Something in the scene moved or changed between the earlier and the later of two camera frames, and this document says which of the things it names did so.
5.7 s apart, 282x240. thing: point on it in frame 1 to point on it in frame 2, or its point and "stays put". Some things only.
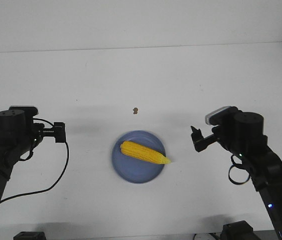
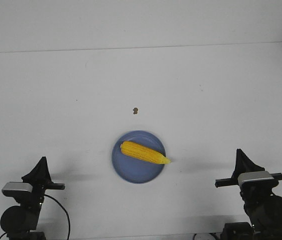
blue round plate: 133,169 stays put
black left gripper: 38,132 to 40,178
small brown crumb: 135,110 stays put
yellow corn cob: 137,151 stays put
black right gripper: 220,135 to 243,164
